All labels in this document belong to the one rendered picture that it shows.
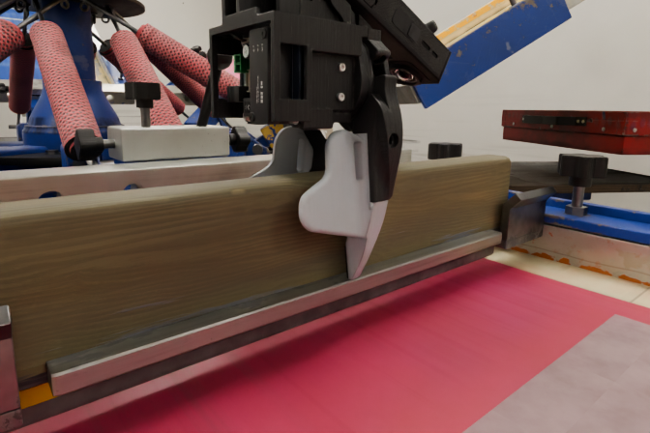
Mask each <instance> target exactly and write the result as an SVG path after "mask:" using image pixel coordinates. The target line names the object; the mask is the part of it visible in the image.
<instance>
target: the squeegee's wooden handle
mask: <svg viewBox="0 0 650 433"><path fill-rule="evenodd" d="M324 172H325V170H323V171H313V172H304V173H294V174H283V175H274V176H264V177H254V178H245V179H235V180H225V181H215V182H206V183H196V184H186V185H177V186H167V187H157V188H138V189H128V190H118V191H109V192H99V193H89V194H80V195H70V196H60V197H50V198H41V199H31V200H20V201H11V202H1V203H0V306H2V305H8V306H9V307H10V312H11V318H12V331H13V343H14V350H15V365H16V373H17V380H18V388H19V391H22V390H27V389H30V388H33V387H35V386H38V385H41V384H44V383H48V377H47V368H46V362H47V361H51V360H54V359H58V358H61V357H65V356H67V355H70V354H74V353H77V352H80V351H84V350H87V349H90V348H94V347H97V346H100V345H104V344H106V343H109V342H113V341H116V340H119V339H123V338H126V337H129V336H133V335H136V334H140V333H143V332H148V331H151V330H154V329H158V328H161V327H164V326H168V325H171V324H174V323H178V322H181V321H184V320H188V319H191V318H193V317H197V316H200V315H203V314H207V313H210V312H214V311H217V310H220V309H224V308H227V307H230V306H233V305H236V304H239V303H245V302H248V301H252V300H255V299H258V298H262V297H265V296H268V295H272V294H275V293H278V292H281V291H284V290H288V289H291V288H294V287H298V286H301V285H304V284H308V283H311V282H314V281H317V280H320V279H323V278H327V277H330V276H333V275H337V274H342V273H346V262H345V248H344V247H345V243H346V236H339V235H330V234H322V233H314V232H310V231H308V230H307V229H305V228H304V226H303V225H302V223H301V221H300V219H299V201H300V198H301V196H302V195H303V194H304V193H305V192H306V191H307V190H308V189H310V188H311V187H312V186H314V185H315V184H316V183H317V182H318V181H320V180H321V179H322V177H323V175H324ZM510 174H511V161H510V159H509V158H508V157H506V156H497V155H478V156H469V157H459V158H449V159H431V160H421V161H410V162H401V163H399V168H398V173H397V177H396V182H395V186H394V191H393V196H392V197H391V198H390V200H388V204H387V209H386V214H385V216H384V220H383V223H382V226H381V229H380V232H379V234H378V237H377V239H376V242H375V244H374V247H373V249H372V252H371V254H370V256H369V260H368V262H367V264H366V266H368V265H372V264H375V263H378V262H382V261H385V260H388V259H392V258H395V257H398V256H402V255H404V254H407V253H411V252H414V251H417V250H421V249H424V248H427V247H431V246H434V245H440V244H443V243H447V242H449V241H452V240H456V239H459V238H462V237H466V236H469V235H472V234H476V233H479V232H482V231H486V230H489V229H490V230H494V231H498V232H500V225H501V215H502V205H503V204H504V203H505V202H506V201H507V200H508V194H509V183H510Z"/></svg>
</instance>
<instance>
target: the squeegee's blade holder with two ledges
mask: <svg viewBox="0 0 650 433"><path fill-rule="evenodd" d="M501 239H502V233H501V232H498V231H494V230H490V229H489V230H486V231H482V232H479V233H476V234H472V235H469V236H466V237H462V238H459V239H456V240H452V241H449V242H447V243H443V244H440V245H434V246H431V247H427V248H424V249H421V250H417V251H414V252H411V253H407V254H404V255H402V256H398V257H395V258H392V259H388V260H385V261H382V262H378V263H375V264H372V265H368V266H365V267H364V269H363V271H362V273H361V274H360V276H359V277H357V278H355V279H348V278H347V273H342V274H337V275H333V276H330V277H327V278H323V279H320V280H317V281H314V282H311V283H308V284H304V285H301V286H298V287H294V288H291V289H288V290H284V291H281V292H278V293H275V294H272V295H268V296H265V297H262V298H258V299H255V300H252V301H248V302H245V303H239V304H236V305H233V306H230V307H227V308H224V309H220V310H217V311H214V312H210V313H207V314H203V315H200V316H197V317H193V318H191V319H188V320H184V321H181V322H178V323H174V324H171V325H168V326H164V327H161V328H158V329H154V330H151V331H148V332H143V333H140V334H136V335H133V336H129V337H126V338H123V339H119V340H116V341H113V342H109V343H106V344H104V345H100V346H97V347H94V348H90V349H87V350H84V351H80V352H77V353H74V354H70V355H67V356H65V357H61V358H58V359H54V360H51V361H47V362H46V368H47V377H48V384H49V387H50V390H51V393H52V396H53V397H54V396H60V395H63V394H66V393H69V392H72V391H75V390H80V389H82V388H85V387H88V386H91V385H94V384H97V383H99V382H102V381H105V380H107V379H110V378H113V377H116V376H119V375H122V374H125V373H128V372H131V371H133V370H136V369H138V368H141V367H144V366H147V365H150V364H153V363H156V362H158V361H163V360H166V359H169V358H172V357H175V356H178V355H181V354H183V353H186V352H189V351H191V350H194V349H197V348H200V347H203V346H206V345H208V344H211V343H214V342H217V341H220V340H223V339H226V338H229V337H230V336H233V335H236V334H239V333H242V332H247V331H250V330H253V329H255V328H258V327H261V326H264V325H267V324H270V323H273V322H276V321H279V320H280V319H283V318H286V317H289V316H292V315H295V314H298V313H301V312H304V311H306V310H309V309H312V308H315V307H318V306H321V305H323V304H326V303H330V302H333V301H336V300H339V299H342V298H345V297H348V296H351V295H354V294H356V293H359V292H362V291H365V290H368V289H370V288H373V287H376V286H378V285H381V284H384V283H387V282H390V281H393V280H396V279H399V278H402V277H404V276H407V275H410V274H415V273H417V272H420V271H423V270H426V269H428V268H431V267H434V266H437V265H440V264H443V263H446V262H449V261H452V260H454V259H457V258H460V257H462V256H465V255H468V254H471V253H474V252H477V251H479V250H482V249H485V248H488V247H491V246H494V245H499V244H501Z"/></svg>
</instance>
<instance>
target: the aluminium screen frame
mask: <svg viewBox="0 0 650 433"><path fill-rule="evenodd" d="M510 249H512V250H516V251H520V252H524V253H527V254H531V255H535V256H538V257H542V258H546V259H549V260H552V261H556V262H560V263H564V264H567V265H571V266H575V267H578V268H582V269H585V270H589V271H592V272H596V273H600V274H606V275H610V276H614V277H617V278H621V279H625V280H629V281H631V282H635V283H639V284H643V285H646V286H650V245H647V244H642V243H637V242H632V241H628V240H623V239H618V238H613V237H609V236H605V235H600V234H595V233H590V232H585V231H580V230H576V229H572V228H567V227H562V226H557V225H553V224H548V223H544V228H543V236H542V237H539V238H537V239H534V240H531V241H528V242H526V243H523V244H520V245H516V246H513V247H510Z"/></svg>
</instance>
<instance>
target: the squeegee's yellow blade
mask: <svg viewBox="0 0 650 433"><path fill-rule="evenodd" d="M19 397H20V406H21V409H24V408H27V407H30V406H33V405H36V404H39V403H41V402H44V401H47V400H49V399H52V398H55V397H58V396H54V397H53V396H52V393H51V390H50V387H49V384H48V383H44V384H41V385H38V386H35V387H33V388H30V389H27V390H22V391H20V392H19Z"/></svg>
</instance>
